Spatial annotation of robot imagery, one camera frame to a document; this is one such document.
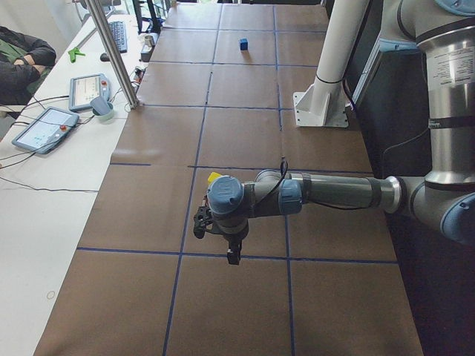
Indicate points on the teach pendant tablet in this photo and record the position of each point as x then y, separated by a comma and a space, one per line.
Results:
47, 131
85, 89

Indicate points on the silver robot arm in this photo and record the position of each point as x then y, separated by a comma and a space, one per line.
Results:
442, 199

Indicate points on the blue cube block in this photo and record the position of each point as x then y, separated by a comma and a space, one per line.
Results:
243, 44

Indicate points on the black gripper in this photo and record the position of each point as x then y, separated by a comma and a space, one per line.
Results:
233, 239

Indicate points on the near teach pendant tablet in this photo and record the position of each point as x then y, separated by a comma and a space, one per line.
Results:
47, 131

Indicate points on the black keyboard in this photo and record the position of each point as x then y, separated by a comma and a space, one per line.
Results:
118, 32

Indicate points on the small metal cylinder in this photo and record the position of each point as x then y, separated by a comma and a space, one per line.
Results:
149, 40

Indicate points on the blue cup on tape roll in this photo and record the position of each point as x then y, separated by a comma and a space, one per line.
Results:
102, 109

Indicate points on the green plastic clamp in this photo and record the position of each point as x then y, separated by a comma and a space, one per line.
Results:
74, 53

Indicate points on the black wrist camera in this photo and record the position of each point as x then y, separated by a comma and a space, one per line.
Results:
203, 222

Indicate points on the aluminium frame post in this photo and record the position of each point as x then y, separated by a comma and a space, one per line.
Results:
95, 10

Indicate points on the far teach pendant tablet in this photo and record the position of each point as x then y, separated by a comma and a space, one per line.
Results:
85, 89

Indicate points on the white camera pole mount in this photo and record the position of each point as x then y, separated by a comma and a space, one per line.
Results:
323, 103

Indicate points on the seated person dark jacket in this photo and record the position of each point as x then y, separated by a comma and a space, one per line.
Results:
25, 63

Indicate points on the yellow cube block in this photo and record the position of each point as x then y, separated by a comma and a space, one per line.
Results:
212, 177

